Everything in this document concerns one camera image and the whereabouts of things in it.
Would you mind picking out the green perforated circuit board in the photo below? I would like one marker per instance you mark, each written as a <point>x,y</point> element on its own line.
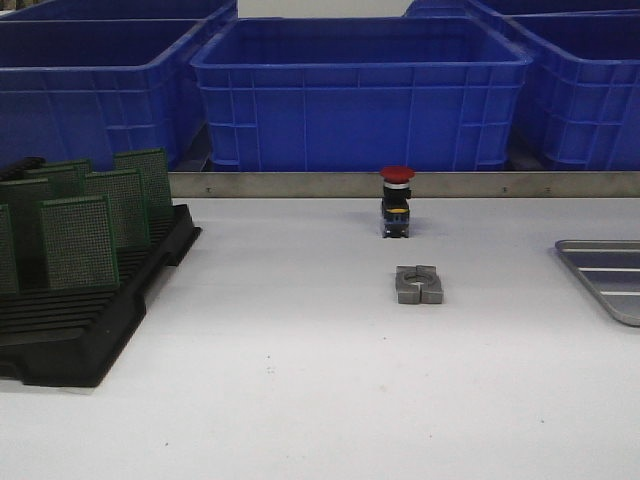
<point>153,167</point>
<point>67,178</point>
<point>129,216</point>
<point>79,243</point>
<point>23,198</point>
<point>9,273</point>

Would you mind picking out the black slotted board rack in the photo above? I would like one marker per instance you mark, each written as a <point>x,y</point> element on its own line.
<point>72,337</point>

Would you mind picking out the silver metal tray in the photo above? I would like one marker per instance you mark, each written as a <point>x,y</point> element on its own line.
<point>609,270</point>

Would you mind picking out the red emergency stop button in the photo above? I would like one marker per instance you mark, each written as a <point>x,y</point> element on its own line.
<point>395,211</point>

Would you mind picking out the grey metal clamp block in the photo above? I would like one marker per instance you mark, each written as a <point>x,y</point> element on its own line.
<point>418,284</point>

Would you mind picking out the blue center plastic bin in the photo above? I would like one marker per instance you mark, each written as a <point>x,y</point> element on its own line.
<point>348,95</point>

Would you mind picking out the blue plastic bin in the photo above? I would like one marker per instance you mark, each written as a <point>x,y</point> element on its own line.
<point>579,105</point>
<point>76,89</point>
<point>348,95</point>

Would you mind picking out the blue rear right bin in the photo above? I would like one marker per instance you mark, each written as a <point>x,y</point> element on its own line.
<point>514,8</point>

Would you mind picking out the blue left plastic bin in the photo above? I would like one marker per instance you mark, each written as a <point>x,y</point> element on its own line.
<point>76,89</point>

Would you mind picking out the blue right plastic bin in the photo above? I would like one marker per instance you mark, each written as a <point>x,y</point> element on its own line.
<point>579,105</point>

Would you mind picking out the blue rear left bin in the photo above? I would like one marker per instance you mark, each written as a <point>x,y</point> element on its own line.
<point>122,10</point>

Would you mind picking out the metal table edge rail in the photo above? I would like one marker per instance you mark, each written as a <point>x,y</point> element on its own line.
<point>523,184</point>

